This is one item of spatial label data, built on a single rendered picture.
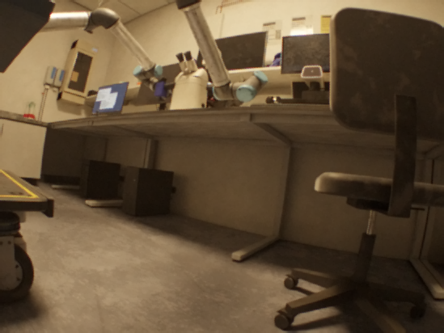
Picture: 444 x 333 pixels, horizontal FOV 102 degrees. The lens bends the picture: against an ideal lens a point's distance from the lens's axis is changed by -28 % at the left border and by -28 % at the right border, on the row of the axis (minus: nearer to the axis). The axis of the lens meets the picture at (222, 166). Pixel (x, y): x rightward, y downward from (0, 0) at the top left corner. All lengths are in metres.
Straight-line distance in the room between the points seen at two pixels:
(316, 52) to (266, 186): 1.05
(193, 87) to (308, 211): 1.16
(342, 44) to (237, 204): 1.62
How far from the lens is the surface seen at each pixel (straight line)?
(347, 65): 0.69
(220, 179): 2.14
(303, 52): 1.56
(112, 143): 3.33
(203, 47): 1.21
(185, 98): 1.45
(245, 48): 2.24
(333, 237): 1.87
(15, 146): 3.03
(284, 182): 1.80
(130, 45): 1.69
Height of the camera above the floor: 0.44
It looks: 2 degrees up
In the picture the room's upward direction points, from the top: 7 degrees clockwise
